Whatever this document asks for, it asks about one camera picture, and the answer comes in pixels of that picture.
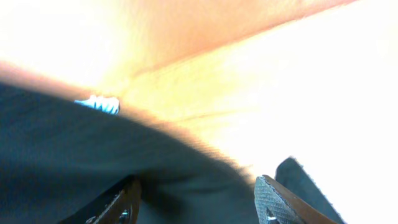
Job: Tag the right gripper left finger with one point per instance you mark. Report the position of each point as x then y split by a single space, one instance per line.
118 205

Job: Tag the black t-shirt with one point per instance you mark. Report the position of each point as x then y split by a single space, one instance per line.
63 163

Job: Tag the light blue t-shirt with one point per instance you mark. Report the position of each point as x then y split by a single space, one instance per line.
107 105

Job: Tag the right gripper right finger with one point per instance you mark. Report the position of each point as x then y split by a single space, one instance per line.
276 204

